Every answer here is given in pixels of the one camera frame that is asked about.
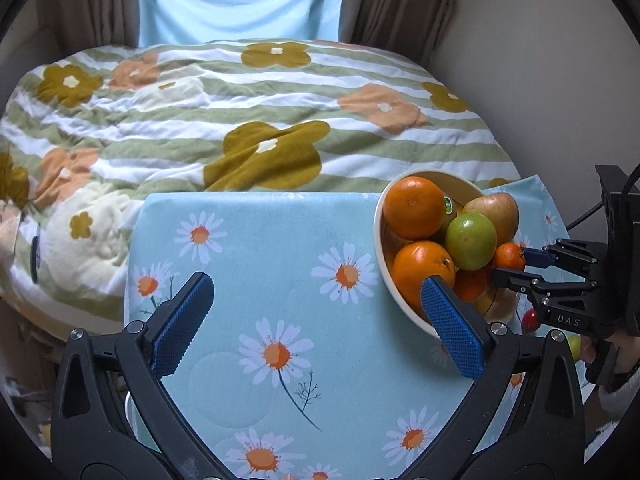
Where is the orange in bowl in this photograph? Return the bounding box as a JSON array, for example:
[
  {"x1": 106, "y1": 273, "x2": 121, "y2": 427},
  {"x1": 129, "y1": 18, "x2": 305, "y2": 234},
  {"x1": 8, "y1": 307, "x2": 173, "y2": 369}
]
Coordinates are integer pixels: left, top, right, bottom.
[{"x1": 390, "y1": 240, "x2": 457, "y2": 316}]

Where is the person's hand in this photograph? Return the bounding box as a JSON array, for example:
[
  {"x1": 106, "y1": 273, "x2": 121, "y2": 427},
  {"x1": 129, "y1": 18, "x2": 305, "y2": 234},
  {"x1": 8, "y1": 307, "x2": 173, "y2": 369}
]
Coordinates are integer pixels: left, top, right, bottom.
[{"x1": 580, "y1": 330, "x2": 639, "y2": 393}]

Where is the blue daisy tablecloth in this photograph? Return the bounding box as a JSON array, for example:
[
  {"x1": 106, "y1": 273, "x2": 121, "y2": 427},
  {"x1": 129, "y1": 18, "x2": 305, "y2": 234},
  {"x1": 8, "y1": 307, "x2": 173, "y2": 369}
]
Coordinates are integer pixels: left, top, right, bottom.
[{"x1": 122, "y1": 173, "x2": 591, "y2": 480}]

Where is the black cable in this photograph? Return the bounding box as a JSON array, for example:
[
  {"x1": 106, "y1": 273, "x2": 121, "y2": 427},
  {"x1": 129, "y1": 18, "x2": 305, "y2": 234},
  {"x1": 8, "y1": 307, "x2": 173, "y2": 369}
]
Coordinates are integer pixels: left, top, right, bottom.
[{"x1": 565, "y1": 161, "x2": 640, "y2": 232}]

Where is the left brown curtain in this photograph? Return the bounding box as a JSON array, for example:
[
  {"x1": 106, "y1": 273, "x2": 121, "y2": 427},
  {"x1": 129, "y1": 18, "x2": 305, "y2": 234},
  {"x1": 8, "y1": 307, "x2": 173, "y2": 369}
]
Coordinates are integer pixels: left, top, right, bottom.
[{"x1": 37, "y1": 0, "x2": 140, "y2": 55}]

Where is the small tangerine in bowl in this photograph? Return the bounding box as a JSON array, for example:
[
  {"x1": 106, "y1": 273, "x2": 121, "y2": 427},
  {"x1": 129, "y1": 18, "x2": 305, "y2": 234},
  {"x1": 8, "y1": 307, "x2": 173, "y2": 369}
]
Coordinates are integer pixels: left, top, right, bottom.
[{"x1": 454, "y1": 266, "x2": 491, "y2": 304}]

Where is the yellow red apple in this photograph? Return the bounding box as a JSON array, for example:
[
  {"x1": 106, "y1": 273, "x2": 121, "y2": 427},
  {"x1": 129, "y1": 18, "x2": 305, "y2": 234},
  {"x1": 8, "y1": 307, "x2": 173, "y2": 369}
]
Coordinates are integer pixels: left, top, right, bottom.
[{"x1": 462, "y1": 192, "x2": 520, "y2": 245}]

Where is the small tangerine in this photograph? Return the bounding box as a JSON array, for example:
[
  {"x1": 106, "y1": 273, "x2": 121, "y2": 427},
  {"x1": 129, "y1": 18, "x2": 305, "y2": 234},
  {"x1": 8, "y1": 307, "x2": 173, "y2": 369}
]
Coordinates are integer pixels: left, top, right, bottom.
[
  {"x1": 454, "y1": 266, "x2": 491, "y2": 304},
  {"x1": 492, "y1": 242, "x2": 526, "y2": 271}
]

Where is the small red fruit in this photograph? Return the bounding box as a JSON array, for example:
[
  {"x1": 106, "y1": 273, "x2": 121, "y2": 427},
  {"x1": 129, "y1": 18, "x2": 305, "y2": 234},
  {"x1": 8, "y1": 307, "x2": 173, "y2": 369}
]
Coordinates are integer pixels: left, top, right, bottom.
[{"x1": 521, "y1": 309, "x2": 541, "y2": 334}]

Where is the floral striped duvet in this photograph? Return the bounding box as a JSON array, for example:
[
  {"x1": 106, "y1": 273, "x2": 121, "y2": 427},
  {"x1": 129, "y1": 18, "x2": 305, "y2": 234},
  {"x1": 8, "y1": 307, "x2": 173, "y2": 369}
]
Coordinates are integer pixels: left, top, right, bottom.
[{"x1": 1, "y1": 39, "x2": 518, "y2": 338}]

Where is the blue window cloth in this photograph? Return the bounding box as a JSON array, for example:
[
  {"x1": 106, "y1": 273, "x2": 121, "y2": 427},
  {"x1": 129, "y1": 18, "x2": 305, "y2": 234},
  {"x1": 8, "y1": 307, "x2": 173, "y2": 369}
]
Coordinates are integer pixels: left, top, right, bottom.
[{"x1": 139, "y1": 0, "x2": 342, "y2": 47}]

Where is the brown kiwi with sticker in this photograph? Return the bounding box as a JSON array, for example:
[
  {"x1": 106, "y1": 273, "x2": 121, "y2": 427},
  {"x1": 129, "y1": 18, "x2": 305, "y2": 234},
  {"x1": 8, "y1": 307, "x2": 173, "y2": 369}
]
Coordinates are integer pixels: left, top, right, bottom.
[{"x1": 439, "y1": 195, "x2": 458, "y2": 235}]

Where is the brown curtain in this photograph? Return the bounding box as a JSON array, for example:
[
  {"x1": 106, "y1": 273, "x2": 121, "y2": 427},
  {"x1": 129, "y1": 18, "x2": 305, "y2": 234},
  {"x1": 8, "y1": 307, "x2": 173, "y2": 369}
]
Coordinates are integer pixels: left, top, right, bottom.
[
  {"x1": 338, "y1": 0, "x2": 454, "y2": 67},
  {"x1": 37, "y1": 0, "x2": 140, "y2": 55}
]

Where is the large orange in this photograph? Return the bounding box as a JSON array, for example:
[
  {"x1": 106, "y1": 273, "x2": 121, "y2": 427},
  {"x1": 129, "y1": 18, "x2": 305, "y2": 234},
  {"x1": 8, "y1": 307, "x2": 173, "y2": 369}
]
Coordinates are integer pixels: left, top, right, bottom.
[{"x1": 383, "y1": 177, "x2": 446, "y2": 240}]

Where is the black remote on bed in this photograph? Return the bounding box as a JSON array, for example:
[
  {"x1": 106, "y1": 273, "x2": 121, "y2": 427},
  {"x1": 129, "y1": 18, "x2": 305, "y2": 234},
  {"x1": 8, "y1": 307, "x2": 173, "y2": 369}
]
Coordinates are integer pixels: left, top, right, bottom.
[{"x1": 29, "y1": 235, "x2": 40, "y2": 284}]

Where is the green apple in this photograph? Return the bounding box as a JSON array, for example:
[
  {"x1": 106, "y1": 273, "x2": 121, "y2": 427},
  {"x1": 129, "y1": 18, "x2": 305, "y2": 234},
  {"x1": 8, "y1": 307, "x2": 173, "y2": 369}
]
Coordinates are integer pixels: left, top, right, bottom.
[{"x1": 445, "y1": 212, "x2": 497, "y2": 271}]

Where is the right brown curtain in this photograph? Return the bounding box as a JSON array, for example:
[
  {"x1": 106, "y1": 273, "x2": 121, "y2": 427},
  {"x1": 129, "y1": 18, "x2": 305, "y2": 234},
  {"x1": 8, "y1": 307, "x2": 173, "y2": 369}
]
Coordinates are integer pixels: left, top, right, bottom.
[{"x1": 338, "y1": 0, "x2": 454, "y2": 67}]

